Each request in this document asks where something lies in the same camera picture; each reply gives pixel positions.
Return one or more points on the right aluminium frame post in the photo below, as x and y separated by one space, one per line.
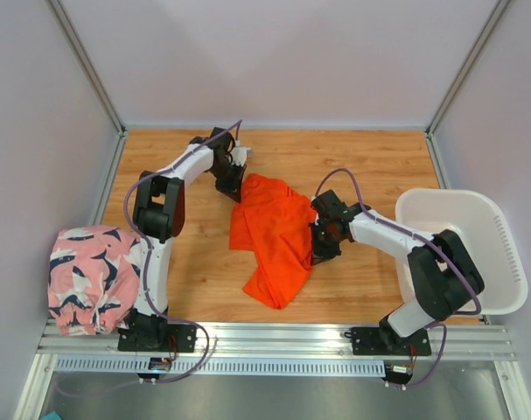
489 27

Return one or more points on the left aluminium frame post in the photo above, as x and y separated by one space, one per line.
72 37

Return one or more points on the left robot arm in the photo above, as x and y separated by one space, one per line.
159 214

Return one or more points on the aluminium front rail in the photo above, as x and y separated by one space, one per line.
297 341

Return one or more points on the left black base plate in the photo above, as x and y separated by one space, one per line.
175 338

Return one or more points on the pink patterned garment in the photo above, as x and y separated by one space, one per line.
94 277

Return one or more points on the white laundry basket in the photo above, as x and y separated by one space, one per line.
483 229

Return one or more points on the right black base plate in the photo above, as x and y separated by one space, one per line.
375 341

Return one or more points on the orange garment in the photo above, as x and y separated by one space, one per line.
273 221

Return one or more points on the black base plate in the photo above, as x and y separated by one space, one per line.
375 341
175 338

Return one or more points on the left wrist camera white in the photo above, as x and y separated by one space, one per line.
240 155

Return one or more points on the teal object at bottom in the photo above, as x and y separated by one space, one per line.
51 416

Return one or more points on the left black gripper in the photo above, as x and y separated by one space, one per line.
234 188

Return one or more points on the aluminium frame post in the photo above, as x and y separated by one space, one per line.
72 37
489 27

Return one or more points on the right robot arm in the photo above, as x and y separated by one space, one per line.
443 274

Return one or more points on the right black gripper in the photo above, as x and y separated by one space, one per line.
318 244

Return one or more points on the slotted cable duct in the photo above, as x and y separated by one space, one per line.
221 366

